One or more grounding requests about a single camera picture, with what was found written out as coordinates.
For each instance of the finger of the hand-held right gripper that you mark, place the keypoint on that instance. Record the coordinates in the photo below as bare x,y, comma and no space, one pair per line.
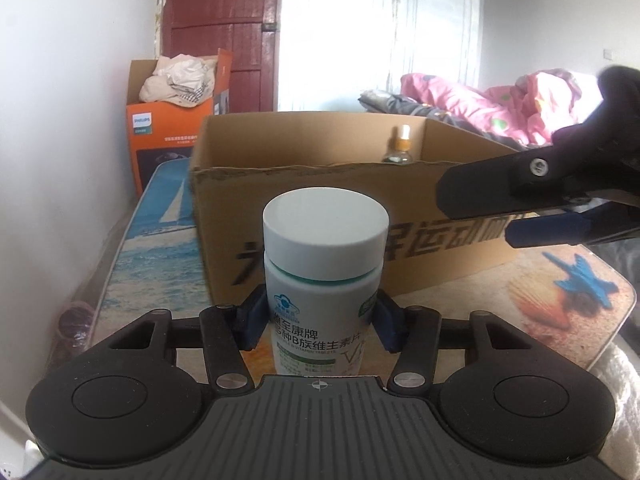
480,187
550,230

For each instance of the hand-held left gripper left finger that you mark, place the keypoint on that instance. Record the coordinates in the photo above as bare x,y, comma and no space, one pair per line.
250,320

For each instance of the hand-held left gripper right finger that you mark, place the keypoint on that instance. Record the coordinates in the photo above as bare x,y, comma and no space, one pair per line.
387,322

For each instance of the green dropper bottle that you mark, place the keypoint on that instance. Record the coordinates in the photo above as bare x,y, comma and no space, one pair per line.
400,152

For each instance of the white pill bottle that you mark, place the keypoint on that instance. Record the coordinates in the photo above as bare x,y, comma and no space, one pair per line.
325,240

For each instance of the brown cardboard box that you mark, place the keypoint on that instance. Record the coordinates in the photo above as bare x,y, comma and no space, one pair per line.
300,135

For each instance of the pink flowered blanket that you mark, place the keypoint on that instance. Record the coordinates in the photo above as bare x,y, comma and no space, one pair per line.
475,100

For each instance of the purple capped plastic bottle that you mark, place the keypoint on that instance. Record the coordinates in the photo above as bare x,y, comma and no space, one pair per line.
75,325

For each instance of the white window curtain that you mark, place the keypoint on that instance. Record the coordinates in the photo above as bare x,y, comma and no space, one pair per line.
425,20

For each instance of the white fleece blanket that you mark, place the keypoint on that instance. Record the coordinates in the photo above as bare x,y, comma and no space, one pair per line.
615,400

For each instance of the orange cardboard box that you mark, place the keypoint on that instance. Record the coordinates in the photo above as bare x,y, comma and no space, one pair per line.
160,160

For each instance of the pale crumpled clothes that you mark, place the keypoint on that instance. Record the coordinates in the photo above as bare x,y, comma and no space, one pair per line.
175,80

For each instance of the red wooden door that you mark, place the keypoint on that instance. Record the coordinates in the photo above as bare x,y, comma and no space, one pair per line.
220,10

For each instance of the white wall switch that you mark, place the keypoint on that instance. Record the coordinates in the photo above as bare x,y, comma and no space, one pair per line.
608,52

